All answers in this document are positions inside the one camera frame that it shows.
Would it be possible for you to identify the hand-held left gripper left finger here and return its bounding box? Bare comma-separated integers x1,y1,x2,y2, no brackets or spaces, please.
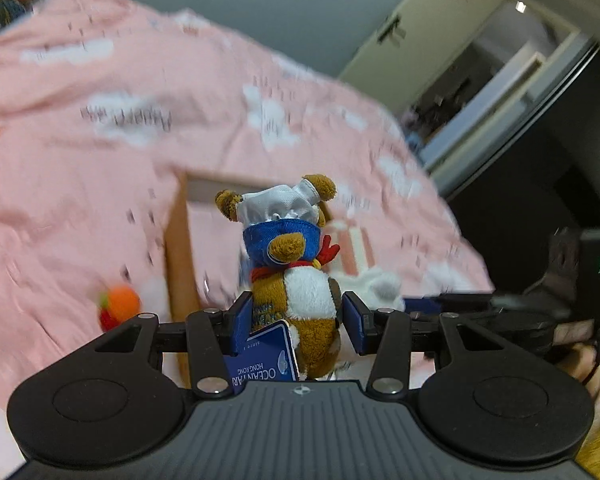
94,294,255,400

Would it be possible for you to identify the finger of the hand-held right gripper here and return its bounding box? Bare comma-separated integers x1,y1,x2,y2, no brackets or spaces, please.
404,293,531,312
411,310,556,357

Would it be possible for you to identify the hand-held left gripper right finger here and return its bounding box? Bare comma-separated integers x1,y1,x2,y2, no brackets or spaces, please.
341,291,507,397

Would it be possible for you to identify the brown plush bear white hat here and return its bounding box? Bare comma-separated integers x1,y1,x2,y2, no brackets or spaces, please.
215,174,343,382

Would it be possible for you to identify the white drawer with wooden rim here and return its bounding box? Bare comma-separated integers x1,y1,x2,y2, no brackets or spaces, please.
164,170,378,391

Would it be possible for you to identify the person's right hand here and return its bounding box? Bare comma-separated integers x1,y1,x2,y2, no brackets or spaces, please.
554,322,600,349

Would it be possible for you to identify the pink and white striped box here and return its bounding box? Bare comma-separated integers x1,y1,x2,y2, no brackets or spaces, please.
327,217,377,278

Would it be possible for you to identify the orange and red plush toy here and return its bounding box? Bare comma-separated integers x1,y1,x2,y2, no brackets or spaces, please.
96,284,142,334

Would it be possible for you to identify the dark wardrobe panel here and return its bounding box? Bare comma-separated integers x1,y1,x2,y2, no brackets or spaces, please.
427,40,600,293

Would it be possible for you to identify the pink cloud print blanket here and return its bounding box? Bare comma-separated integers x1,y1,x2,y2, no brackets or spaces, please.
0,0,496,466

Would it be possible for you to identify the white door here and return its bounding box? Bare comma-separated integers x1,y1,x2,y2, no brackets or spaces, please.
339,0,512,113

